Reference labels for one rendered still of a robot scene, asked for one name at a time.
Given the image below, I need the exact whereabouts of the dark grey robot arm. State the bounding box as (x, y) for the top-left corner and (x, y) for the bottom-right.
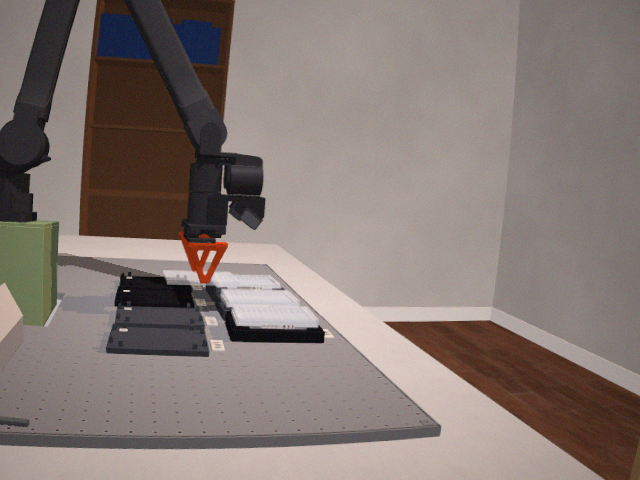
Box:
(0, 0), (266, 230)

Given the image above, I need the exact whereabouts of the white button panel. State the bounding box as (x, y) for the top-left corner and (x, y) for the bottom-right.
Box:
(0, 283), (29, 427)

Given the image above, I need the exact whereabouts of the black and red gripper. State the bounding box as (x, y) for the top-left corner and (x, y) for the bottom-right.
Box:
(179, 191), (228, 284)

